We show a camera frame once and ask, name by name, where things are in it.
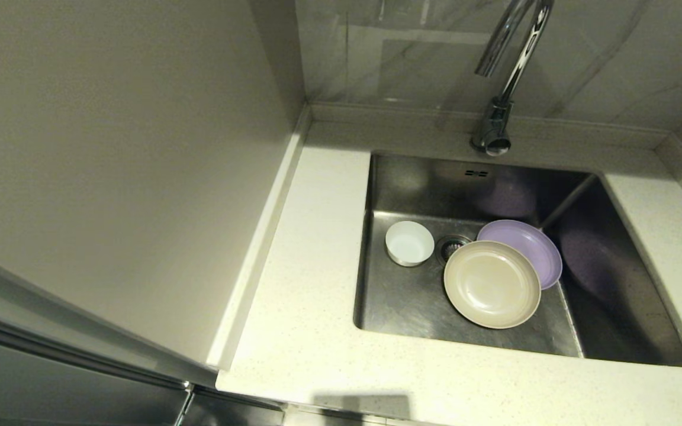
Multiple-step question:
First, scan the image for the small white bowl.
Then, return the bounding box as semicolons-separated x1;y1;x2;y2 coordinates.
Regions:
385;220;436;267

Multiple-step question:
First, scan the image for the beige plastic plate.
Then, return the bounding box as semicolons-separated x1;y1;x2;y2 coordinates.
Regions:
443;240;542;330

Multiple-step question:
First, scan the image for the purple plastic plate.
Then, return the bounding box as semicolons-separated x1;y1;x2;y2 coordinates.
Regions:
476;219;564;291

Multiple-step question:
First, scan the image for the metal sink drain strainer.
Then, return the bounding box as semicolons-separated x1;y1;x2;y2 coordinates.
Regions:
436;234;473;265

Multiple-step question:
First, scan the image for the stainless steel sink basin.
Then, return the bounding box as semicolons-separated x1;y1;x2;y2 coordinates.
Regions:
353;148;682;370

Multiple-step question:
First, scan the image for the white edge trim strip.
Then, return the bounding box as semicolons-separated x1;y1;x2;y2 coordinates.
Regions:
206;102;313;375

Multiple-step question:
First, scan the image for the chrome kitchen faucet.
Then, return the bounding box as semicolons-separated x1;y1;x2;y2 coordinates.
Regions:
470;0;556;157

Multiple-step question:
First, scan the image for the tall beige cabinet side panel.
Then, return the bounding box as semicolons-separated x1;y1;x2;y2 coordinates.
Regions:
0;0;307;385

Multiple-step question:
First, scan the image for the metal door trim strip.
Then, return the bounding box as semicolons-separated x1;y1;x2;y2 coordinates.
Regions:
0;317;194;394

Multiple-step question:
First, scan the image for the grey glossy cabinet door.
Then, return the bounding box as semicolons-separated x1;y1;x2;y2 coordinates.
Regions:
0;331;285;426

